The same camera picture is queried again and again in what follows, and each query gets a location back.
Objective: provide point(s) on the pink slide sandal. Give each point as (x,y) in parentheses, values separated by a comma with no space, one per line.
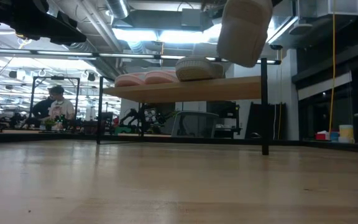
(160,77)
(129,81)

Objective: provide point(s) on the grey slide sandal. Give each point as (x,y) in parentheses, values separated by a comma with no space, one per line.
(244,31)
(197,70)

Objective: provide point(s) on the black background robot arm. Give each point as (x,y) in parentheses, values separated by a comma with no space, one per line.
(160,121)

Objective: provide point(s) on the person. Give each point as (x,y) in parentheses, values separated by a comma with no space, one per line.
(42,109)
(62,109)

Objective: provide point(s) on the long linear light bar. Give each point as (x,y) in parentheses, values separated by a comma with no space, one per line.
(126,55)

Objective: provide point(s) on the small background potted plant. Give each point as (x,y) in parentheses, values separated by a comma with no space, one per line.
(50,124)

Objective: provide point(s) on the bright ceiling light panel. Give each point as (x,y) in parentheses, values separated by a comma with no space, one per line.
(166,35)

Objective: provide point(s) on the grey office chair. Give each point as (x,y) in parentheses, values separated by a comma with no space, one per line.
(194,124)

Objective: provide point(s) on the black equipment cart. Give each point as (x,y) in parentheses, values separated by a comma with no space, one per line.
(228,112)

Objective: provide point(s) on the red box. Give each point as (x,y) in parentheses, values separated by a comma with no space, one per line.
(322,136)

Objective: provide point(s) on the blue container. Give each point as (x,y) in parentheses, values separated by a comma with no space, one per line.
(334,137)

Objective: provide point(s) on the yellow and white cup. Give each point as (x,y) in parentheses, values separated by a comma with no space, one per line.
(346,132)

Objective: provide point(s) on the black background rig frame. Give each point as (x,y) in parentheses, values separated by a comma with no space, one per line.
(57,77)

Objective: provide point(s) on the round silver ventilation duct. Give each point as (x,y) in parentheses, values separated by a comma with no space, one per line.
(118,7)

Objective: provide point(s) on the rectangular metal air duct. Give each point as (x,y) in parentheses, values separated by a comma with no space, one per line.
(154,20)

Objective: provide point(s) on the wooden shelf with black frame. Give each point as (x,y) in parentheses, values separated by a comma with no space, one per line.
(182,90)

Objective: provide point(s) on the black metal table frame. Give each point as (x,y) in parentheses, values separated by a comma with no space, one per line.
(197,140)

